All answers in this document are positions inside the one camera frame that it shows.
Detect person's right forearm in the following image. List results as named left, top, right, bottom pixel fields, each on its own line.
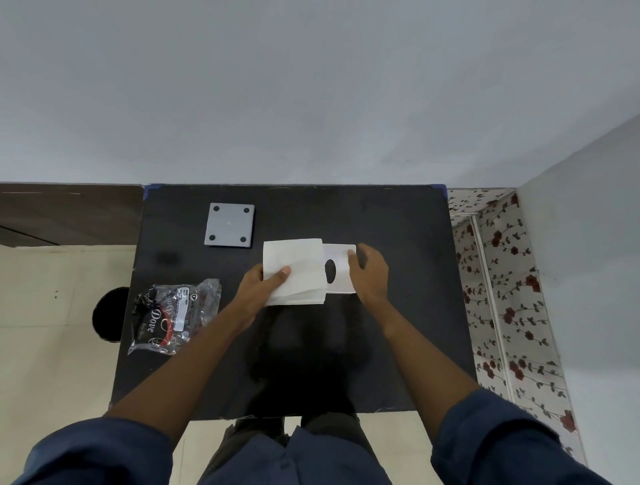
left=369, top=298, right=482, bottom=428

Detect brown wooden panel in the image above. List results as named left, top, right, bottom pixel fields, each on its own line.
left=0, top=183, right=146, bottom=248

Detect person's left forearm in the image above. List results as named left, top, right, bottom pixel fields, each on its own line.
left=103, top=300, right=257, bottom=443

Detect person's blue shirt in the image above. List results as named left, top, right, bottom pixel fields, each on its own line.
left=10, top=387, right=614, bottom=485

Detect grey square plate, black dots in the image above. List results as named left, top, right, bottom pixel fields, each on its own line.
left=204, top=202, right=256, bottom=248

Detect black round stool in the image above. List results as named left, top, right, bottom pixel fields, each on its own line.
left=92, top=287, right=131, bottom=343

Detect person's left hand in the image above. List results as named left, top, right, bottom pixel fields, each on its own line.
left=231, top=263, right=292, bottom=330

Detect person's right hand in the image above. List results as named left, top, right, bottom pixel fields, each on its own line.
left=347, top=243, right=390, bottom=313

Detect white tissue stack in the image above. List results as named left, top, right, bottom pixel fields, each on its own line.
left=262, top=238, right=327, bottom=306

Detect white box with oval hole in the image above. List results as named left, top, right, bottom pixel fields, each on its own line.
left=321, top=243, right=358, bottom=294

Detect clear plastic bag, black contents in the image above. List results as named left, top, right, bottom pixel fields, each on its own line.
left=127, top=279, right=222, bottom=356

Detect person's dark trousers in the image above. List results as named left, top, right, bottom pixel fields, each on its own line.
left=220, top=412, right=362, bottom=446

